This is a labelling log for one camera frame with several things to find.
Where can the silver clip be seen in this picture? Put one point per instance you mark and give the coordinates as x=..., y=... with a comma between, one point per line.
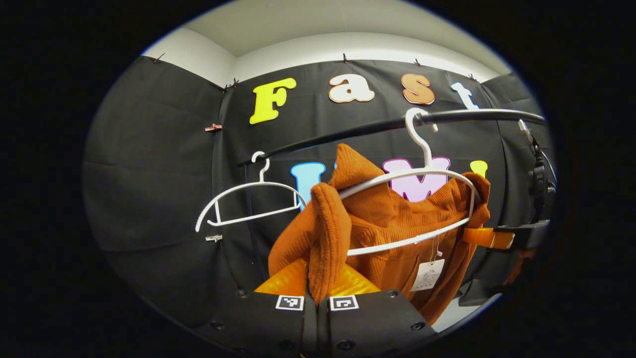
x=213, y=238

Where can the black clothes rack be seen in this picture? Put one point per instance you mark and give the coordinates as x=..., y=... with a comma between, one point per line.
x=348, y=133

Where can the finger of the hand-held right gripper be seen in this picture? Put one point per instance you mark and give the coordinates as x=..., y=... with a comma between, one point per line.
x=521, y=236
x=477, y=293

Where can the pink clip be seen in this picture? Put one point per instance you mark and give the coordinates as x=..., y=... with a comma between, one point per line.
x=213, y=128

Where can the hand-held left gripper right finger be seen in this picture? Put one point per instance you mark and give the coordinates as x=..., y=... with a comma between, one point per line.
x=372, y=323

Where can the black backdrop cloth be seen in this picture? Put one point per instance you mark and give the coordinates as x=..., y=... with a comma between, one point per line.
x=149, y=174

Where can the orange ribbed shirt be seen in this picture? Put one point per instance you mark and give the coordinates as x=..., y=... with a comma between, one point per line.
x=377, y=214

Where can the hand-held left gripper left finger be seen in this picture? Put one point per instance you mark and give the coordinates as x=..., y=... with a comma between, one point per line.
x=268, y=323

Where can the white clothes hanger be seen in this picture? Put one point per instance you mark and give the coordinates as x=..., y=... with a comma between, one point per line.
x=428, y=169
x=261, y=183

